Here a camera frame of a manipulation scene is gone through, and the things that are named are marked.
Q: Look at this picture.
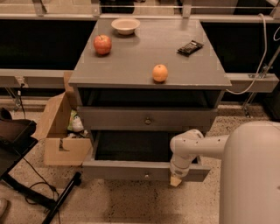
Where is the white green plush toy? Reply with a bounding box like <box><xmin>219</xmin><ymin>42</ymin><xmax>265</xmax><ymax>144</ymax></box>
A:
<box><xmin>67</xmin><ymin>110</ymin><xmax>84</xmax><ymax>132</ymax></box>

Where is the red apple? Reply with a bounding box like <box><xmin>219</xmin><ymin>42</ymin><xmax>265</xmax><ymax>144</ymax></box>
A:
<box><xmin>93</xmin><ymin>34</ymin><xmax>112</xmax><ymax>55</ymax></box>

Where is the grey drawer cabinet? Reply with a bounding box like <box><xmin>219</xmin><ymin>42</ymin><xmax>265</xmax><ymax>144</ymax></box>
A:
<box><xmin>68</xmin><ymin>18</ymin><xmax>232</xmax><ymax>138</ymax></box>

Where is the cardboard box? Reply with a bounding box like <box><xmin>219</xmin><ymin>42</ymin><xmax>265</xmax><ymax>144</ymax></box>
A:
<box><xmin>33</xmin><ymin>72</ymin><xmax>92</xmax><ymax>166</ymax></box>

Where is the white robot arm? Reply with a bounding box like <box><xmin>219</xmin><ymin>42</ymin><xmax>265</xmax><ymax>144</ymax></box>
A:
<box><xmin>170</xmin><ymin>121</ymin><xmax>280</xmax><ymax>224</ymax></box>

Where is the black snack packet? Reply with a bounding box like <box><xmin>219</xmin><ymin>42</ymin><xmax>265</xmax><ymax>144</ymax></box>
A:
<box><xmin>177</xmin><ymin>40</ymin><xmax>204</xmax><ymax>57</ymax></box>

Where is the orange fruit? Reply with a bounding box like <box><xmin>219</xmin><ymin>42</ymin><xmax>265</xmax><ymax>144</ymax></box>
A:
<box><xmin>152</xmin><ymin>65</ymin><xmax>168</xmax><ymax>82</ymax></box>

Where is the black floor cable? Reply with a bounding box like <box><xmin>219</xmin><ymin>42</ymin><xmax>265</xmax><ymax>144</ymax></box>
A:
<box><xmin>22</xmin><ymin>157</ymin><xmax>61</xmax><ymax>224</ymax></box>

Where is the grey top drawer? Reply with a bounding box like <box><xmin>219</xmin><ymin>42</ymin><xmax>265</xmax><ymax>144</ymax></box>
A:
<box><xmin>78</xmin><ymin>107</ymin><xmax>217</xmax><ymax>132</ymax></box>

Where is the white bowl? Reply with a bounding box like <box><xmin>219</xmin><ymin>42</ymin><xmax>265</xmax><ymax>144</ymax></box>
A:
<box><xmin>111</xmin><ymin>18</ymin><xmax>140</xmax><ymax>35</ymax></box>

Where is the grey drawer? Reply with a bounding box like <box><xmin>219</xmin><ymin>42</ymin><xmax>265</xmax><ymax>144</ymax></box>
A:
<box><xmin>78</xmin><ymin>107</ymin><xmax>217</xmax><ymax>132</ymax></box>
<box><xmin>81</xmin><ymin>129</ymin><xmax>212</xmax><ymax>183</ymax></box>

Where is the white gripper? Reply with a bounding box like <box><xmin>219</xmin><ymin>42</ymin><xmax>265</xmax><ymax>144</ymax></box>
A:
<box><xmin>170</xmin><ymin>157</ymin><xmax>191</xmax><ymax>187</ymax></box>

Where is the white cable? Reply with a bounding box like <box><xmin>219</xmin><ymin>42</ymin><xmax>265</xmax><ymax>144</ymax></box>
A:
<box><xmin>226</xmin><ymin>13</ymin><xmax>269</xmax><ymax>95</ymax></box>

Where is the black stand leg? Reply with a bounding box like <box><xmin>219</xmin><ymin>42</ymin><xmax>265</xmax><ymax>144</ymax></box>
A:
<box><xmin>42</xmin><ymin>172</ymin><xmax>81</xmax><ymax>224</ymax></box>

